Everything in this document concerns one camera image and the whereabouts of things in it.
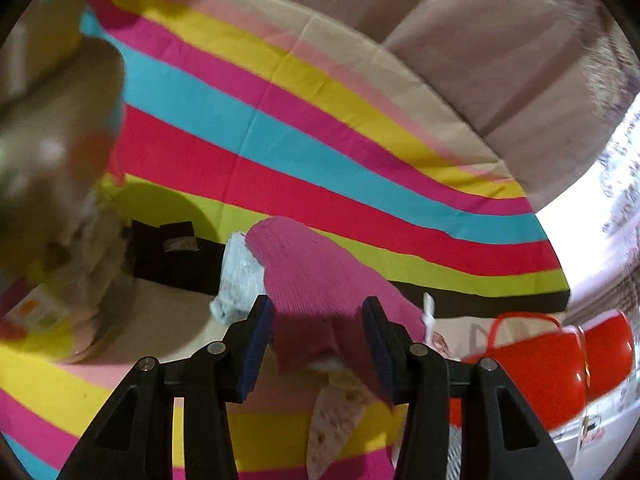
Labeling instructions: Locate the glass jar gold lid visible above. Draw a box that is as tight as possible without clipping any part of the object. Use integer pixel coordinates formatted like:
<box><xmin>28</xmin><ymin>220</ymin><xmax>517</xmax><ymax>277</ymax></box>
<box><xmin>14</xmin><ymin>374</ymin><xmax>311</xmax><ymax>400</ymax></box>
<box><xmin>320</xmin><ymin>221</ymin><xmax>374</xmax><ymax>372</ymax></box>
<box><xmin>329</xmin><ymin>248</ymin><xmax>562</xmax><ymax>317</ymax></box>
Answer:
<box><xmin>1</xmin><ymin>0</ymin><xmax>125</xmax><ymax>362</ymax></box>

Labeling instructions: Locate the black fabric pouch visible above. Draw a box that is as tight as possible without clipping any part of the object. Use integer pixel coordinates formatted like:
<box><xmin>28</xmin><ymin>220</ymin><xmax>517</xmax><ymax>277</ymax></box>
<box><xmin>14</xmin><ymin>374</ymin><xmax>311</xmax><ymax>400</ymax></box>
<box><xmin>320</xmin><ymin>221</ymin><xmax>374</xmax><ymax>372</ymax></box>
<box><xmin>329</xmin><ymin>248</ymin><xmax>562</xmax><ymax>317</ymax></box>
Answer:
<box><xmin>126</xmin><ymin>220</ymin><xmax>224</xmax><ymax>296</ymax></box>

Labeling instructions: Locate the purple white storage box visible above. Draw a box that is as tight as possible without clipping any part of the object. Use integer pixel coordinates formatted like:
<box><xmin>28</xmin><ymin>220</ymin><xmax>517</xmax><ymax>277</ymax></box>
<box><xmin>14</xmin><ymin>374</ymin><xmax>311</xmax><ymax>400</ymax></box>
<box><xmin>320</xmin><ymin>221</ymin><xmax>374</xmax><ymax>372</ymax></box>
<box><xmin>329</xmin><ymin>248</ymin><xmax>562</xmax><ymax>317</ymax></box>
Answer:
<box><xmin>551</xmin><ymin>380</ymin><xmax>639</xmax><ymax>477</ymax></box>

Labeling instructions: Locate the red leaf print cloth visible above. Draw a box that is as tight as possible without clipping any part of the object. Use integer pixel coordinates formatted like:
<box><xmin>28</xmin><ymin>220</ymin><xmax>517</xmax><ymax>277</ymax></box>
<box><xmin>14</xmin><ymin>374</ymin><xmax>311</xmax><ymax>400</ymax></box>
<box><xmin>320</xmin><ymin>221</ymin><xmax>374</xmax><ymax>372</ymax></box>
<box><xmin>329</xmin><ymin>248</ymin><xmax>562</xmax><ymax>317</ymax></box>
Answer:
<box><xmin>306</xmin><ymin>358</ymin><xmax>378</xmax><ymax>479</ymax></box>

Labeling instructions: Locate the red thermos bottle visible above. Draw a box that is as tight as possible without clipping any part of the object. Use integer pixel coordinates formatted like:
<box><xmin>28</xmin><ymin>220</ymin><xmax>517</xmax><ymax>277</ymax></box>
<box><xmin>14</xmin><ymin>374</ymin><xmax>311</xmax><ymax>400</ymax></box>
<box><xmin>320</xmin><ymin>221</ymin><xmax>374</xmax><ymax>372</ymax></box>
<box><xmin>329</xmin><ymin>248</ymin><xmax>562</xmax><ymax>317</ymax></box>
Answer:
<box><xmin>436</xmin><ymin>310</ymin><xmax>634</xmax><ymax>430</ymax></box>

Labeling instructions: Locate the magenta knit sock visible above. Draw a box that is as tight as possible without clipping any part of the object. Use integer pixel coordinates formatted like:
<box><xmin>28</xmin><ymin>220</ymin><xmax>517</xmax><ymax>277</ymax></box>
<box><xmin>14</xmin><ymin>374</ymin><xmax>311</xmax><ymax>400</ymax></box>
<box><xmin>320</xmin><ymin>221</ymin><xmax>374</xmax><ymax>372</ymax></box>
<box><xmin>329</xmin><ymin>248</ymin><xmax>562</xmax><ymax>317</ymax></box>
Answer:
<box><xmin>245</xmin><ymin>217</ymin><xmax>425</xmax><ymax>402</ymax></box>

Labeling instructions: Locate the light blue fluffy sock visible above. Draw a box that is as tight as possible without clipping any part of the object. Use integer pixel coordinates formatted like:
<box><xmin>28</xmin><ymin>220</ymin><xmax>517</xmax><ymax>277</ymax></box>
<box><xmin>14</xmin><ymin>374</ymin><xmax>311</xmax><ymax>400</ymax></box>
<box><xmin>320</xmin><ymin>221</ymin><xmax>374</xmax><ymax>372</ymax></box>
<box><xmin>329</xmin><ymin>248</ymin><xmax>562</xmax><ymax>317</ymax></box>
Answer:
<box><xmin>209</xmin><ymin>232</ymin><xmax>266</xmax><ymax>325</ymax></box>

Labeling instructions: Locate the striped colourful tablecloth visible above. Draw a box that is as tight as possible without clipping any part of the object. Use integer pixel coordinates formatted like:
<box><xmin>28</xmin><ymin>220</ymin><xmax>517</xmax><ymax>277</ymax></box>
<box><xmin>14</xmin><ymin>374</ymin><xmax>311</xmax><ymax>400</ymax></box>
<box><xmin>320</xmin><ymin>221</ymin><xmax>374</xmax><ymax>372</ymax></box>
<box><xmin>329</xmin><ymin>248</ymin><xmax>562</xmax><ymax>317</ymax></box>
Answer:
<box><xmin>1</xmin><ymin>0</ymin><xmax>568</xmax><ymax>479</ymax></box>

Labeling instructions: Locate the floral lace curtain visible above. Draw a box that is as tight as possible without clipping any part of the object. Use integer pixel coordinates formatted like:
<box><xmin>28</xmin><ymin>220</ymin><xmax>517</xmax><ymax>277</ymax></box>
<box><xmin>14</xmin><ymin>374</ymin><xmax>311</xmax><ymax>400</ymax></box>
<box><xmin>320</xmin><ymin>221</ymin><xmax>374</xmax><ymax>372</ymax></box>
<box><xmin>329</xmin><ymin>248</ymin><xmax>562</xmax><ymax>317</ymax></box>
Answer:
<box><xmin>568</xmin><ymin>101</ymin><xmax>639</xmax><ymax>318</ymax></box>

